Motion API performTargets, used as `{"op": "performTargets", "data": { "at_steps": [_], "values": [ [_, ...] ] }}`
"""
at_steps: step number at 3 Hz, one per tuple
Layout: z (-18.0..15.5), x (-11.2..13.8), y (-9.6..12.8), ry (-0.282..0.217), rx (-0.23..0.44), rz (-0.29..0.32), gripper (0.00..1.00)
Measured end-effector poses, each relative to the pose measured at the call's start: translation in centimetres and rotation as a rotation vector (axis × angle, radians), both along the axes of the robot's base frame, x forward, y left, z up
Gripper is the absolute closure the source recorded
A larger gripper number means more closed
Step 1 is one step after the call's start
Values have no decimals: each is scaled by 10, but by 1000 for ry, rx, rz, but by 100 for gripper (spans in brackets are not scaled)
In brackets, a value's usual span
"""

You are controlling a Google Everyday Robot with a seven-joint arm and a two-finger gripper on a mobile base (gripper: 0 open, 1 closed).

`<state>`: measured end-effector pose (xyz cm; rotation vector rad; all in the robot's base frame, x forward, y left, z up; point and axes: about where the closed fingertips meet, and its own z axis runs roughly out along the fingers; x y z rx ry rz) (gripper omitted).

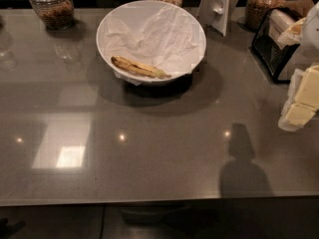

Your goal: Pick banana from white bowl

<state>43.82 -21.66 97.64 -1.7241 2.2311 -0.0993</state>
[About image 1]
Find white bowl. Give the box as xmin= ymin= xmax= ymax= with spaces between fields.
xmin=96 ymin=0 xmax=207 ymax=87

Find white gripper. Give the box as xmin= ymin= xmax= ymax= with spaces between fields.
xmin=294 ymin=2 xmax=319 ymax=110

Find ripe yellow banana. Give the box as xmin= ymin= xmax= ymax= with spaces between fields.
xmin=111 ymin=56 xmax=170 ymax=79

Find brown paper bag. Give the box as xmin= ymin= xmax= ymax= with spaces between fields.
xmin=283 ymin=0 xmax=314 ymax=17

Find white paper napkin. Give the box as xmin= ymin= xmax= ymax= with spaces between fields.
xmin=104 ymin=4 xmax=205 ymax=87

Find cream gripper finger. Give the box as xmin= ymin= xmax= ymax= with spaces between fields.
xmin=284 ymin=104 xmax=315 ymax=127

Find right glass jar of grains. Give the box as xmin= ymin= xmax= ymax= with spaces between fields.
xmin=245 ymin=0 xmax=288 ymax=31

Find left glass jar of grains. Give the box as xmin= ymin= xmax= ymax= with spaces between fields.
xmin=29 ymin=0 xmax=74 ymax=30

